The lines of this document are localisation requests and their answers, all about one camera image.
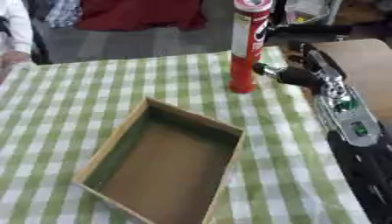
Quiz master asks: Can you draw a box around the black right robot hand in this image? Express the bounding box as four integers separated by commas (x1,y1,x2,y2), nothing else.
251,41,349,95

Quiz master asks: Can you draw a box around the tall red bottle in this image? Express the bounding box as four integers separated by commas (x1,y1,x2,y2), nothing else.
227,0,276,95

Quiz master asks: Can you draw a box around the open tan cardboard box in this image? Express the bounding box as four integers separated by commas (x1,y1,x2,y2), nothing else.
72,96,247,224

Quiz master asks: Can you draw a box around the brown wooden table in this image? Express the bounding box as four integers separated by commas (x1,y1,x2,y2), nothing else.
280,38,392,127

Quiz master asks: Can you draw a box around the clear plastic bag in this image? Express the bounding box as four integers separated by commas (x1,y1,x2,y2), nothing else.
283,0,343,25

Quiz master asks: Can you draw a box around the red cloth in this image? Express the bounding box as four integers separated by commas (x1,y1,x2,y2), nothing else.
74,0,208,32

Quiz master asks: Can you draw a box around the patterned blue white cloth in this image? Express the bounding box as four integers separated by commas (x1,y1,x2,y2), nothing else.
44,0,85,29

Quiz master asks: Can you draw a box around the person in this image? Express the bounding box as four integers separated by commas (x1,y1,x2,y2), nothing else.
0,0,36,83

